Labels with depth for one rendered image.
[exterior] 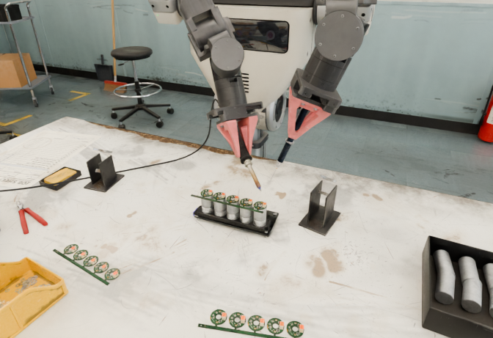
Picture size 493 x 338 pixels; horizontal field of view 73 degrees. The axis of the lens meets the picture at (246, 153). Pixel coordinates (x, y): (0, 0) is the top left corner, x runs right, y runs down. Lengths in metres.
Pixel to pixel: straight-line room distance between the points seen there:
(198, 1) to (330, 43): 0.33
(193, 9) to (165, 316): 0.53
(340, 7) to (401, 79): 2.78
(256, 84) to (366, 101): 2.31
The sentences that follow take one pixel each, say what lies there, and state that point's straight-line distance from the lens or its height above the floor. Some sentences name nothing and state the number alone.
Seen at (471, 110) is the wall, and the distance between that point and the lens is 3.32.
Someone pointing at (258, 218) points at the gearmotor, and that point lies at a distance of 0.64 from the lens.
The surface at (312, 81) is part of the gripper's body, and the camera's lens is 0.51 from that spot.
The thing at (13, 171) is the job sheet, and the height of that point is 0.75.
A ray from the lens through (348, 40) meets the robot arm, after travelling 0.43.
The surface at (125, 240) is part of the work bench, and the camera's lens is 0.69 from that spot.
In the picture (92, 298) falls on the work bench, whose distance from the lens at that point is 0.62.
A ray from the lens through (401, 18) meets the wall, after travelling 3.11.
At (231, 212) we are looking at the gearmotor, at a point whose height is 0.79.
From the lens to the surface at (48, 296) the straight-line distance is 0.62.
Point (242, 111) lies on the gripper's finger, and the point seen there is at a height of 0.96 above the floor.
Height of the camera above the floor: 1.20
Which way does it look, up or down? 28 degrees down
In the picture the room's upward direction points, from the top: straight up
